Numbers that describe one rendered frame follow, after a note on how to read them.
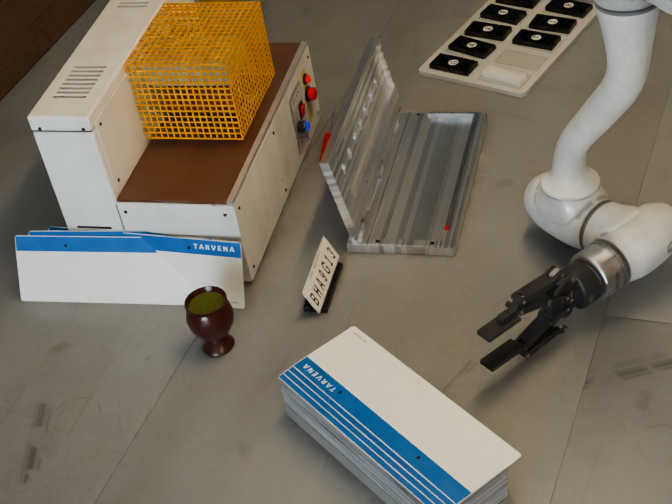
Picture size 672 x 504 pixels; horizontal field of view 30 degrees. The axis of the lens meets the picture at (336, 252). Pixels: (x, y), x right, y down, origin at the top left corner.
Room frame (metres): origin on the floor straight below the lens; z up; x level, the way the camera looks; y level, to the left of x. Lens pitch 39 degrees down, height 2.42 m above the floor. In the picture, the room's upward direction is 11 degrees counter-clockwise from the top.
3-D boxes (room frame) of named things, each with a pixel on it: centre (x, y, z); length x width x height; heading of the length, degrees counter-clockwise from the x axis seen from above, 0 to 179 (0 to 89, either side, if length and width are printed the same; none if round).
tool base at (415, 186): (2.02, -0.20, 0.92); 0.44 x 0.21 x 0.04; 160
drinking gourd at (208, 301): (1.66, 0.24, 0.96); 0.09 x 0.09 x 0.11
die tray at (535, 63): (2.49, -0.49, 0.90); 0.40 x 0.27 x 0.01; 139
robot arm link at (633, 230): (1.63, -0.51, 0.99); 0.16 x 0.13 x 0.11; 121
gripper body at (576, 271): (1.52, -0.36, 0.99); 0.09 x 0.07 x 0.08; 121
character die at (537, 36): (2.45, -0.54, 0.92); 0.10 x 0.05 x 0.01; 51
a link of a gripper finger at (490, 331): (1.45, -0.23, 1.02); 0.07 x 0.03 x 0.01; 121
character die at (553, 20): (2.51, -0.59, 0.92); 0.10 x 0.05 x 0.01; 53
